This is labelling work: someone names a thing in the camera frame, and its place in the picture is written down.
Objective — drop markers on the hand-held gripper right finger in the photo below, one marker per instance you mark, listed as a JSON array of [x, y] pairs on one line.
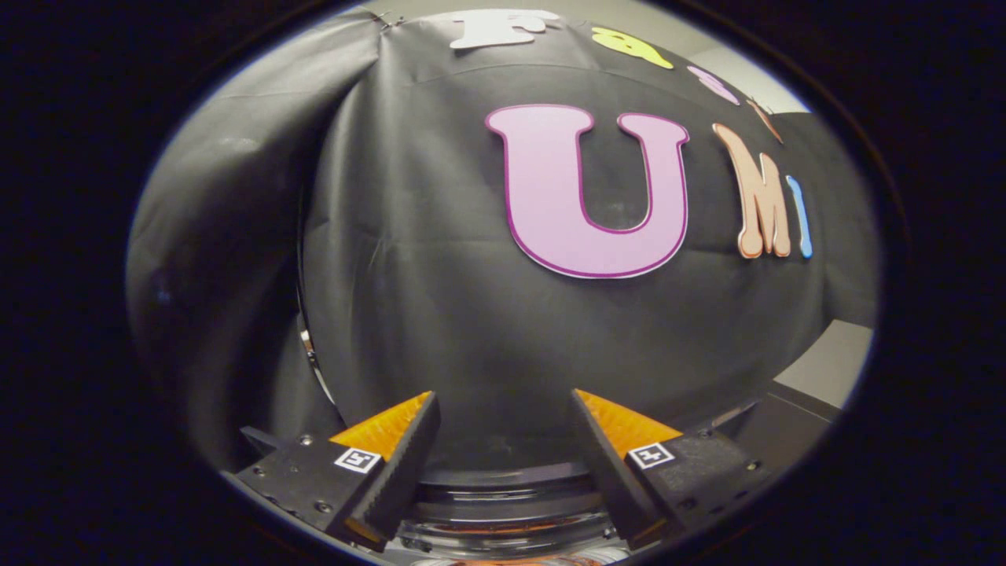
[[609, 472]]

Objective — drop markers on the white cabinet with grey top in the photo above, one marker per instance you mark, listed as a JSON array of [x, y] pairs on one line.
[[833, 362]]

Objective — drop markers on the black backdrop cloth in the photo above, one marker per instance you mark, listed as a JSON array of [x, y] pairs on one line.
[[409, 196]]

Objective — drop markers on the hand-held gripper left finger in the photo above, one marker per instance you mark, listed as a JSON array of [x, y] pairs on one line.
[[405, 472]]

